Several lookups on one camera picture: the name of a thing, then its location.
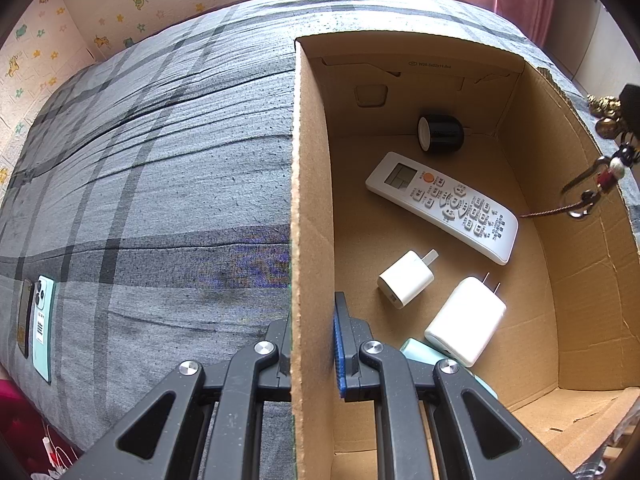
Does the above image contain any large white charger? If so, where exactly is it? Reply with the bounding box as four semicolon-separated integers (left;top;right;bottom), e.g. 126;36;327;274
424;272;507;368

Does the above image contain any beige wardrobe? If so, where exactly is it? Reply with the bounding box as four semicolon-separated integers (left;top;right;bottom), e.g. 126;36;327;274
547;0;640;96

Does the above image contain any small white charger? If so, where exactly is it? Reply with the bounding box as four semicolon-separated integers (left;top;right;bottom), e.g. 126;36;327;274
377;249;440;311

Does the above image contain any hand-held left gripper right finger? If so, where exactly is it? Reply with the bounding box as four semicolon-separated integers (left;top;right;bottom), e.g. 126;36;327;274
333;291;576;480

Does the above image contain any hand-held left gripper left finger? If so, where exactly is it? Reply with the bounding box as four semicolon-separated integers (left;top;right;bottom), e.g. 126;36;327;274
65;312;292;480

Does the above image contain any dark smartphone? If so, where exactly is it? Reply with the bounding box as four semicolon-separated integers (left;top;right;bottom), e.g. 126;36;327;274
15;278;35;359

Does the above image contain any black cylindrical jar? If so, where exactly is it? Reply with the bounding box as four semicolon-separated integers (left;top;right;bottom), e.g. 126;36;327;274
417;114;466;152

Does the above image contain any teal smartphone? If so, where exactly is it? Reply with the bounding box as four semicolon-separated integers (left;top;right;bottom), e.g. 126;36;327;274
31;275;55;385

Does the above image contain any brown cardboard box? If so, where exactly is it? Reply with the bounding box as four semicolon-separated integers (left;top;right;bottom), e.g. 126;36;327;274
290;30;640;480

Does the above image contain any gold charm keychain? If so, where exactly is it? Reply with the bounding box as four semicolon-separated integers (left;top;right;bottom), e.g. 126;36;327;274
520;94;640;220

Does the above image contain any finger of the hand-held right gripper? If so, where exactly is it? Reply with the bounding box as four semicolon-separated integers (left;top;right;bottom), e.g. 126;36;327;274
619;84;640;133

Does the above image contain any teal cosmetic bottle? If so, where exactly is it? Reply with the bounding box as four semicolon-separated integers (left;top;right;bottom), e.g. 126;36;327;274
399;337;498;411

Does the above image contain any white cable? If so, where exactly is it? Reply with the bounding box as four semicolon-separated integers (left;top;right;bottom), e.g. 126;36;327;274
42;425;81;480

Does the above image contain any white remote control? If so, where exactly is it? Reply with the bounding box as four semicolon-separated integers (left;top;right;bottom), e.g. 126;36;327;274
365;151;519;266

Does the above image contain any grey plaid bed sheet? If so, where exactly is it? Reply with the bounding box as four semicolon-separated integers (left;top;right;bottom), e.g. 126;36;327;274
0;0;640;480

